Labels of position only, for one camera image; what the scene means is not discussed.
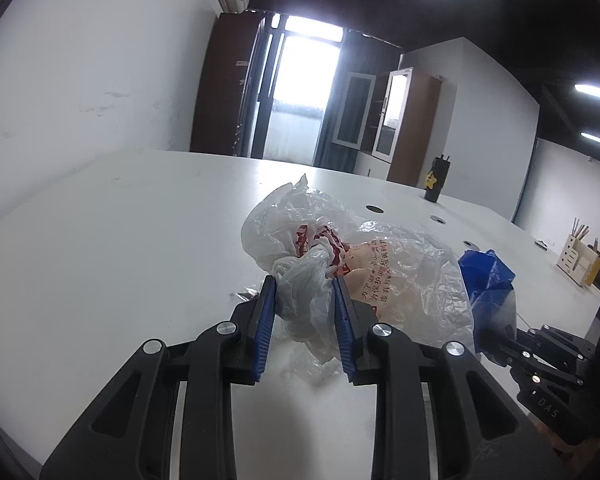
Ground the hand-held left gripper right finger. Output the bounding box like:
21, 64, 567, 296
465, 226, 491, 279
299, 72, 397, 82
331, 276, 568, 480

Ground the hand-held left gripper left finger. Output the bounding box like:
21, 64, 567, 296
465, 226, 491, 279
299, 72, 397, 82
39, 275, 281, 480

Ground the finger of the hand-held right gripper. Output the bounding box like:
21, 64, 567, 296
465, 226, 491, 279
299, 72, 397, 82
479, 327, 532, 367

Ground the blue plastic bag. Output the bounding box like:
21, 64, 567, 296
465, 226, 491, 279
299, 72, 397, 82
457, 248, 518, 361

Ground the translucent red-printed plastic bag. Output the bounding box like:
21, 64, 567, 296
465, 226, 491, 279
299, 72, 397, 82
241, 174, 477, 378

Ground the white holder with utensils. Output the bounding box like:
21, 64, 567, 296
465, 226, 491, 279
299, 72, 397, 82
556, 217, 600, 286

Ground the black tumbler with star charm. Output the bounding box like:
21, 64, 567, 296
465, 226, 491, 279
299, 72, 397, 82
424, 154, 452, 204

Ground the brown glass-door cabinet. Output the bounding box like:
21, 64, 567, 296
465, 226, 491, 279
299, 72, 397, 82
332, 67, 443, 186

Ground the glass balcony door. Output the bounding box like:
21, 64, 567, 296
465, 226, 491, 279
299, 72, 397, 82
250, 14, 343, 166

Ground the dark brown tall cabinet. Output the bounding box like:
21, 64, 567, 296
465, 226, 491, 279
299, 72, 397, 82
190, 10, 267, 158

